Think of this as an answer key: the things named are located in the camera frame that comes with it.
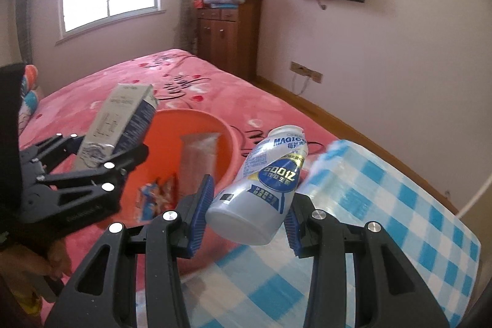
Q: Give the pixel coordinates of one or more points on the white milk carton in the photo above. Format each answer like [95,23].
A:
[111,120]

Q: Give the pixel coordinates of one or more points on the white bottle with yellow-blue label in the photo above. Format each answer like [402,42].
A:
[261,189]

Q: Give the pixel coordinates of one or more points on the wall socket strip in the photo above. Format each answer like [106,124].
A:
[305,71]

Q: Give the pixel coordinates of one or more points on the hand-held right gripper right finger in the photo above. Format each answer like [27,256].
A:
[294,232]

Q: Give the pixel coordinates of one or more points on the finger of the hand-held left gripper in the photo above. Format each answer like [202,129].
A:
[57,147]
[115,159]

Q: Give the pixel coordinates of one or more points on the red snack bag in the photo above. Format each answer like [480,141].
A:
[165,195]

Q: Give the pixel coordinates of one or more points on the pink printed bed blanket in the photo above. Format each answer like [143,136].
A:
[115,74]

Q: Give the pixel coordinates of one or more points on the brown wooden cabinet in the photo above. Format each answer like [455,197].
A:
[226,39]

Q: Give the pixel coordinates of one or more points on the clear plastic bag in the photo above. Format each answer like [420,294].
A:
[198,162]

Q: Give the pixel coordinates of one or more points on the blue-white checkered tablecloth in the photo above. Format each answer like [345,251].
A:
[384,216]

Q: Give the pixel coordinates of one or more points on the person's left hand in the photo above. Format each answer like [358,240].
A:
[57,260]

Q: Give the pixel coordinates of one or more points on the orange plastic basin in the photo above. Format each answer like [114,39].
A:
[180,124]

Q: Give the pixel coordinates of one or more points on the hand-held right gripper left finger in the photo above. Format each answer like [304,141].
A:
[201,212]

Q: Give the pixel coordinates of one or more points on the printed pillow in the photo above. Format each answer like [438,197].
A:
[29,97]

